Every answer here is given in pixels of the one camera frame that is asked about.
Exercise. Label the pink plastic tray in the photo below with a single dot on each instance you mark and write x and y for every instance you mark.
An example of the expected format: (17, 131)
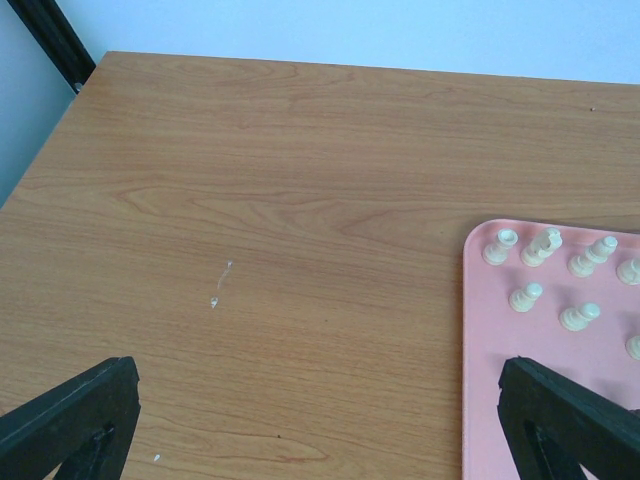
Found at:
(493, 332)

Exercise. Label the white knight piece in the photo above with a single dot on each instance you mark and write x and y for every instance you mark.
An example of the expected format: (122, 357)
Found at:
(542, 246)

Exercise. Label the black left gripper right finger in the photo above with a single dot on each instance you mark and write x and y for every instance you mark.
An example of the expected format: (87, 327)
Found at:
(557, 429)

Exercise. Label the white pawn piece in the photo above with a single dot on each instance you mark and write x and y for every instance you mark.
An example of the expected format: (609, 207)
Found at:
(579, 317)
(632, 346)
(523, 299)

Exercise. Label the white bishop piece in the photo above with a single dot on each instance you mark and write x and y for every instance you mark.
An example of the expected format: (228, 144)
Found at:
(584, 265)

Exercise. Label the white rook piece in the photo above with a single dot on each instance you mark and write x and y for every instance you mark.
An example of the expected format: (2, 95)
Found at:
(496, 253)

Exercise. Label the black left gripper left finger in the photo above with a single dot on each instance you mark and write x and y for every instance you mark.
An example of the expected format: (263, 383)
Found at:
(81, 429)

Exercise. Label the white king piece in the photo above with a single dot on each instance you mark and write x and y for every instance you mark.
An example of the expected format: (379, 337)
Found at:
(628, 272)

